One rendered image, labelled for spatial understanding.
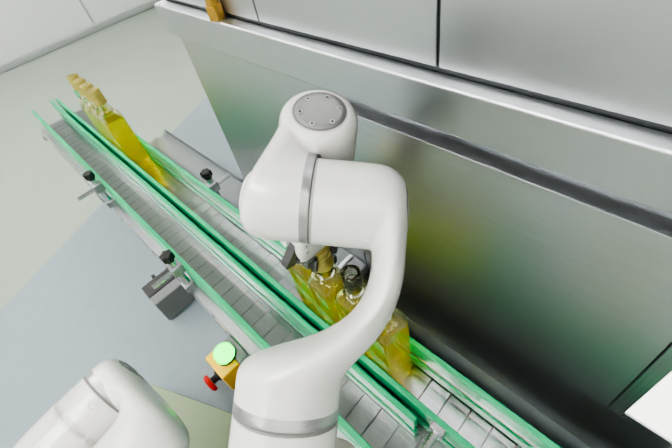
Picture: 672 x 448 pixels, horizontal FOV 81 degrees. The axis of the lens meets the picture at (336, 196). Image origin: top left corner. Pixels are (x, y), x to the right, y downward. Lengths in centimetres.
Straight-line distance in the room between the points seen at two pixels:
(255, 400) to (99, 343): 94
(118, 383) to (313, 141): 42
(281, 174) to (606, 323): 41
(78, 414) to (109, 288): 71
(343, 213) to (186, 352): 83
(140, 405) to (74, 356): 68
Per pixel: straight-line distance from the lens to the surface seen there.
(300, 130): 35
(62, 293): 142
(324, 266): 61
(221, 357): 92
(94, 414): 65
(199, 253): 106
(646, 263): 47
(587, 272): 50
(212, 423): 91
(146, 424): 57
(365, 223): 31
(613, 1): 38
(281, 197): 31
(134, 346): 117
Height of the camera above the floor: 162
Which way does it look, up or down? 45 degrees down
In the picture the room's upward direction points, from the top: 13 degrees counter-clockwise
